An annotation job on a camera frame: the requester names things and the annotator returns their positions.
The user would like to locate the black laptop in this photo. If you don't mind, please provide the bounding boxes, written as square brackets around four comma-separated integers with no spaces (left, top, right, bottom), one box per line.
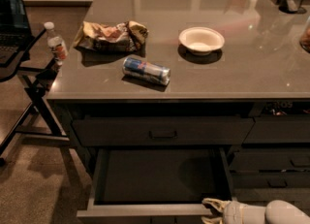
[0,0,34,67]

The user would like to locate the crumpled chip bag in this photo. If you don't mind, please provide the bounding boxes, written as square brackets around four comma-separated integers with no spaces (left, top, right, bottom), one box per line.
[73,20,148,52]

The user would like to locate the blue silver energy drink can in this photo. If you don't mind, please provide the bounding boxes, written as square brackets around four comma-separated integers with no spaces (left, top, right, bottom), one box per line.
[122,57,171,86]

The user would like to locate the dark drawer cabinet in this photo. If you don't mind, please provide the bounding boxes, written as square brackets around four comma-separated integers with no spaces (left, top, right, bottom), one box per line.
[53,98,309,197]

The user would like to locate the snack packet in drawer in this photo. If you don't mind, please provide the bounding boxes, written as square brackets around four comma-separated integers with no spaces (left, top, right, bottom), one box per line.
[263,101,310,116]

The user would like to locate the white paper bowl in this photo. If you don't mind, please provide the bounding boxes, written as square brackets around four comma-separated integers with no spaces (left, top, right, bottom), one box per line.
[178,27,225,55]

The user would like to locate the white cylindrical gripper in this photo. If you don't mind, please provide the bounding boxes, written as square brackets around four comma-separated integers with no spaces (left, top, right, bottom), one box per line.
[201,198,246,224]

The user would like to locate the clear plastic water bottle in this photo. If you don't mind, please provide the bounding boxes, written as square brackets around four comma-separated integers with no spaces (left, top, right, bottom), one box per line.
[44,22,68,66]

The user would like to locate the black laptop stand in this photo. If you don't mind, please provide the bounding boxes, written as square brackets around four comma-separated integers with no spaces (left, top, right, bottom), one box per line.
[0,27,66,167]

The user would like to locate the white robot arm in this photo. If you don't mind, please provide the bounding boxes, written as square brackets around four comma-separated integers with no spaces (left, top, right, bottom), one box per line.
[201,198,310,224]

